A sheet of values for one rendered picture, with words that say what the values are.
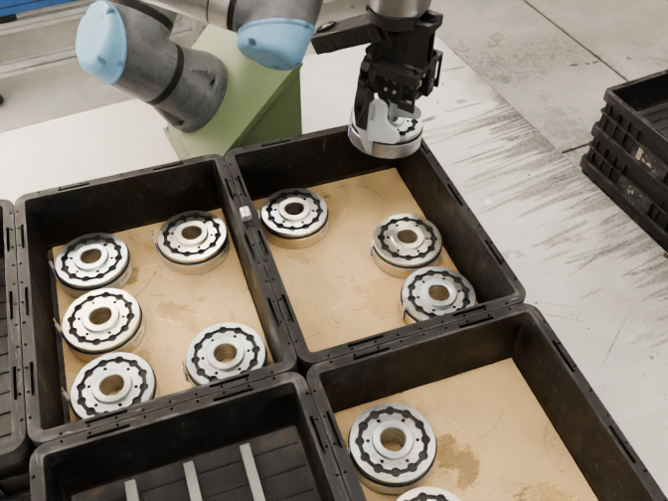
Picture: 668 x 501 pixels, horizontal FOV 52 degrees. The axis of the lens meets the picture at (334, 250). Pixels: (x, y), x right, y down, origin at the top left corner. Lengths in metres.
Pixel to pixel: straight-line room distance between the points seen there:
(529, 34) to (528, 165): 1.86
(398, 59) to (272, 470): 0.52
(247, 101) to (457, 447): 0.67
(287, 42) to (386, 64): 0.16
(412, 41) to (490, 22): 2.45
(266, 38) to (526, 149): 0.82
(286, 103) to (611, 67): 2.12
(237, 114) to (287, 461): 0.62
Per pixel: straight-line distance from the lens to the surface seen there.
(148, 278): 1.03
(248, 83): 1.23
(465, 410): 0.90
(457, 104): 1.55
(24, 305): 0.92
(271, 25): 0.75
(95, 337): 0.95
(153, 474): 0.87
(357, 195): 1.12
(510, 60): 3.05
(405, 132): 0.98
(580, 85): 2.98
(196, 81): 1.24
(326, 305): 0.97
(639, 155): 1.85
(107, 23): 1.18
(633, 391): 1.14
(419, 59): 0.85
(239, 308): 0.97
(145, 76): 1.20
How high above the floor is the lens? 1.60
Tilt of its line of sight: 48 degrees down
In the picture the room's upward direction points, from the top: 1 degrees clockwise
